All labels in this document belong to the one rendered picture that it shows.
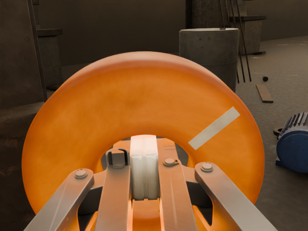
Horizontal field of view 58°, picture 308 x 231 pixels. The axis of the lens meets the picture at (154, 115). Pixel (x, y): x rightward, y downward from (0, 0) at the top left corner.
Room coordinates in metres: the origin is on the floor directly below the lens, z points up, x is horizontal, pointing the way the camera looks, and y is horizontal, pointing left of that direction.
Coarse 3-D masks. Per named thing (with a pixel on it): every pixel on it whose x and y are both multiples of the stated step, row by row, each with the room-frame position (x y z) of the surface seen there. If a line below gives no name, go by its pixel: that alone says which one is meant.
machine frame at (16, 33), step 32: (0, 0) 0.45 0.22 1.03; (0, 32) 0.44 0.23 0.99; (32, 32) 0.47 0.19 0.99; (0, 64) 0.44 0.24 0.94; (32, 64) 0.46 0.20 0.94; (0, 96) 0.43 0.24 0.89; (32, 96) 0.46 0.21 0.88; (0, 128) 0.38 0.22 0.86; (0, 160) 0.37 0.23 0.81; (0, 192) 0.37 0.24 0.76; (0, 224) 0.36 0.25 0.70
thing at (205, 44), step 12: (180, 36) 2.78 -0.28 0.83; (192, 36) 2.62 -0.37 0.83; (204, 36) 2.56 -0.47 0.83; (216, 36) 2.55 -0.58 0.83; (228, 36) 2.58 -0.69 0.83; (180, 48) 2.78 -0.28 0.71; (192, 48) 2.62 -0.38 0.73; (204, 48) 2.56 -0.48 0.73; (216, 48) 2.55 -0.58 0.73; (228, 48) 2.58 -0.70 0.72; (192, 60) 2.62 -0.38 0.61; (204, 60) 2.56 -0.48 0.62; (216, 60) 2.55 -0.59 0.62; (228, 60) 2.59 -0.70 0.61; (216, 72) 2.55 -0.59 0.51; (228, 72) 2.59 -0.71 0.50; (228, 84) 2.60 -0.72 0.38
